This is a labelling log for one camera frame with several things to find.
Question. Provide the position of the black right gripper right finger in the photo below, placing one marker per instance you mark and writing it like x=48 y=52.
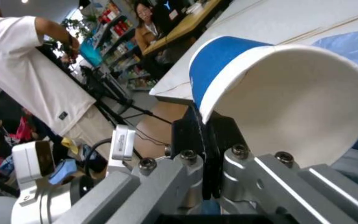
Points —
x=260 y=186

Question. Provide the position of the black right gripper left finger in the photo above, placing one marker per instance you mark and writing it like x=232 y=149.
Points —
x=166 y=186

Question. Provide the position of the blue and white paper cup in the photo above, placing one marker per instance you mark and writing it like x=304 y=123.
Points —
x=291 y=93

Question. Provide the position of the seated person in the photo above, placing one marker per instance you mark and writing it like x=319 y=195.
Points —
x=143 y=35

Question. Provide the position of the teal bag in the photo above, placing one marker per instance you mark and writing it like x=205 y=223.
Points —
x=91 y=52

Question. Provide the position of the shelf with goods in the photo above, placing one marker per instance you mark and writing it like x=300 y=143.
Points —
x=120 y=39

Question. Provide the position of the wooden desk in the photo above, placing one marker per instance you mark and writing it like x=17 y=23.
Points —
x=182 y=28

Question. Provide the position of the black monitor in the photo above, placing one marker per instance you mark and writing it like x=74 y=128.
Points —
x=166 y=16

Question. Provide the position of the green potted plant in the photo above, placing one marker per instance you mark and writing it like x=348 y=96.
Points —
x=79 y=25

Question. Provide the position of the standing person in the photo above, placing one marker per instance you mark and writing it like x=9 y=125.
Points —
x=20 y=70

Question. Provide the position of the black camera tripod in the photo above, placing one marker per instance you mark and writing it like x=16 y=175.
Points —
x=110 y=93

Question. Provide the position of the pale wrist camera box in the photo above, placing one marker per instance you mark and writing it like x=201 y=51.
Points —
x=33 y=161

